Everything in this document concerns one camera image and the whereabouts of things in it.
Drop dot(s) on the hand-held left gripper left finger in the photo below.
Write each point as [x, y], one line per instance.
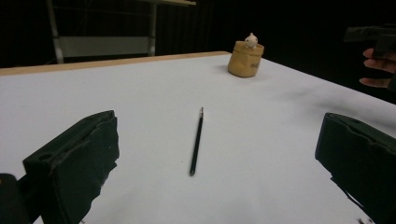
[74, 165]

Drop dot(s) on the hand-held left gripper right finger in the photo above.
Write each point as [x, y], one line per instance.
[361, 158]

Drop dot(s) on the black pen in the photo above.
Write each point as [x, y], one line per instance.
[196, 145]

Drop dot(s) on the small white figurine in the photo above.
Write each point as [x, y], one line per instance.
[251, 40]

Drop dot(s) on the yellow pen holder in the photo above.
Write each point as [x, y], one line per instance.
[245, 61]

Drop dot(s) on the metal rack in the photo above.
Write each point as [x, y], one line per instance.
[102, 37]

